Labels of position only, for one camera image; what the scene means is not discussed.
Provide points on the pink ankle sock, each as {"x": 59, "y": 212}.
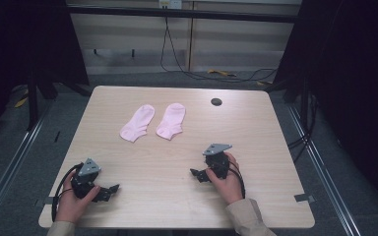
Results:
{"x": 171, "y": 122}
{"x": 138, "y": 124}

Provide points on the person's right hand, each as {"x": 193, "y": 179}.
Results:
{"x": 229, "y": 188}

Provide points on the black curtain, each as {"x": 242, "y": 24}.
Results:
{"x": 13, "y": 49}
{"x": 351, "y": 82}

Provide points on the white wall outlet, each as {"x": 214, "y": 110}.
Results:
{"x": 170, "y": 4}

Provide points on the yellow floor tape piece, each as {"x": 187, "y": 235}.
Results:
{"x": 263, "y": 83}
{"x": 21, "y": 102}

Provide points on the metal floor rail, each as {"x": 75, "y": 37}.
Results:
{"x": 11, "y": 164}
{"x": 325, "y": 177}

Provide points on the yellow tool on floor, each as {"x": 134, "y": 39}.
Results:
{"x": 220, "y": 72}

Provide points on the person's left hand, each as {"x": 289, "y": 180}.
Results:
{"x": 70, "y": 208}

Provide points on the dark round table grommet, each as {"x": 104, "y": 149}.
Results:
{"x": 216, "y": 102}

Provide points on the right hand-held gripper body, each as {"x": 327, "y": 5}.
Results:
{"x": 218, "y": 162}

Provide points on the black metal stand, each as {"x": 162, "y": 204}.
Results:
{"x": 32, "y": 105}

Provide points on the black horizontal bar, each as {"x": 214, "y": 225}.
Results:
{"x": 177, "y": 13}

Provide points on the grey tape strip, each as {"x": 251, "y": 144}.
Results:
{"x": 47, "y": 201}
{"x": 304, "y": 197}

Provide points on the small black floor item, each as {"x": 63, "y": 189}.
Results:
{"x": 57, "y": 136}

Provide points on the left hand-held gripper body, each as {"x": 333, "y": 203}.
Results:
{"x": 86, "y": 168}

